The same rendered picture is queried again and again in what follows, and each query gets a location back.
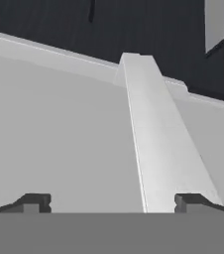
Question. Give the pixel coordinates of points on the grey cupboard panel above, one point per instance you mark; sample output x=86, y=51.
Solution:
x=218, y=20

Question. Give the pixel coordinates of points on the light grey fridge door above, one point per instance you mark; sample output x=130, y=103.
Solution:
x=57, y=139

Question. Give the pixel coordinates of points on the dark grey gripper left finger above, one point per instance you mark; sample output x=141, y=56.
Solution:
x=34, y=200

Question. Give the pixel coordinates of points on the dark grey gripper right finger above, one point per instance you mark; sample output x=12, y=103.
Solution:
x=190, y=201

